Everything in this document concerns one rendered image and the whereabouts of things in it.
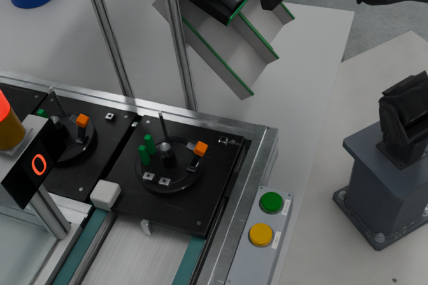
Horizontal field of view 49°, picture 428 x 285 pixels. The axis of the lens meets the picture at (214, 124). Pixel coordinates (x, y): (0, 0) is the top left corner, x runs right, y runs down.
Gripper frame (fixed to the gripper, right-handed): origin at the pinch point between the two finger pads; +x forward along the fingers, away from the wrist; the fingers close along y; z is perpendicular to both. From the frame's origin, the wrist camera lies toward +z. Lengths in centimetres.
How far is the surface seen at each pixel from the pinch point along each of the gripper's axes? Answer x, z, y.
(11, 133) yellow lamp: 10, -1, 49
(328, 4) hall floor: 87, -103, -167
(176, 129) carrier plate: 19.1, -29.5, 17.6
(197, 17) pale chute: 20.9, -12.0, 0.2
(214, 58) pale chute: 13.6, -17.7, 5.6
